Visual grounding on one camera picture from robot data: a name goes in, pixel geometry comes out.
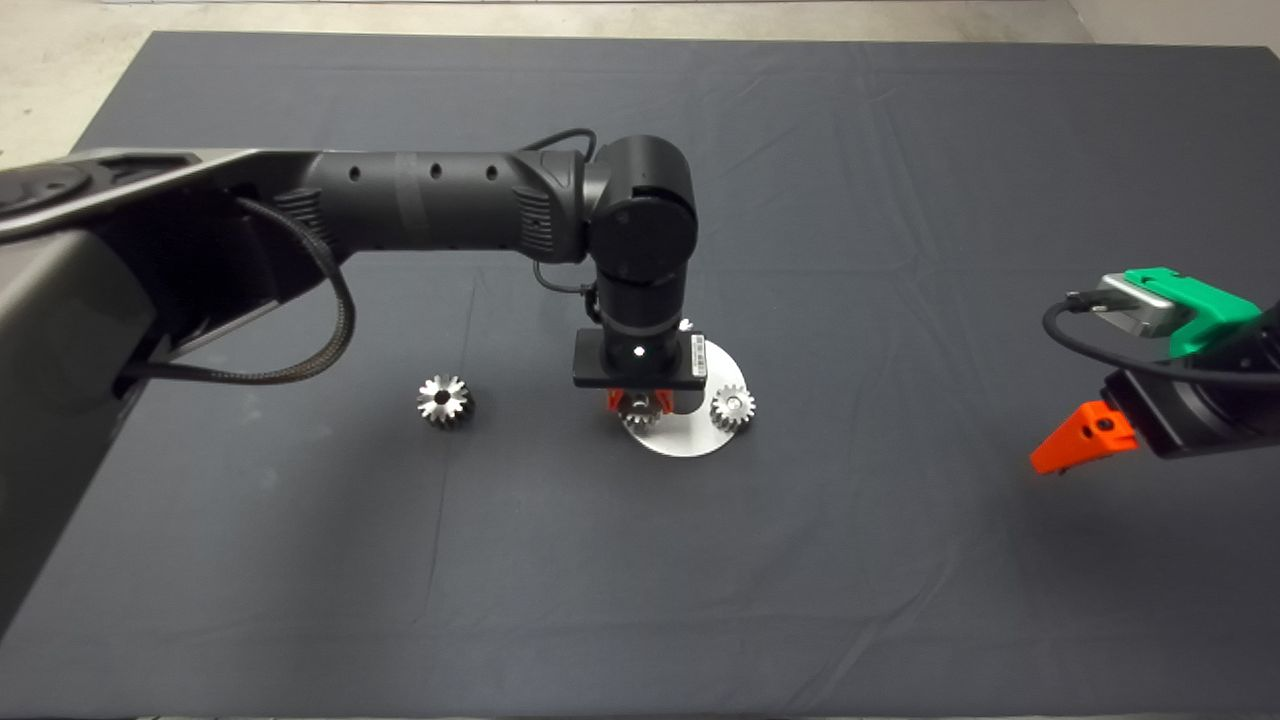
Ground right camera black cable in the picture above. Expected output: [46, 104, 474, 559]
[1042, 290, 1280, 391]

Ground larger steel gear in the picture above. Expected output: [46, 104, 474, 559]
[417, 375, 477, 431]

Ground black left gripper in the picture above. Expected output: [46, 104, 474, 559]
[573, 328, 708, 413]

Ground smaller steel gear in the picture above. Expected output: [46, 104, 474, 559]
[618, 390, 661, 433]

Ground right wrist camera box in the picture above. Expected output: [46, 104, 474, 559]
[1095, 274, 1179, 339]

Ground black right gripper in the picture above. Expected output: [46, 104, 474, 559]
[1030, 370, 1206, 476]

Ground braided black cable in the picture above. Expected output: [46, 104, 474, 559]
[120, 197, 357, 386]

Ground round metal plate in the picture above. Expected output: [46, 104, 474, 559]
[620, 338, 753, 460]

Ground right green camera mount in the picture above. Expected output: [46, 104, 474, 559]
[1123, 267, 1263, 359]

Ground dark table cloth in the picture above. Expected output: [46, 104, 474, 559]
[0, 28, 1280, 719]

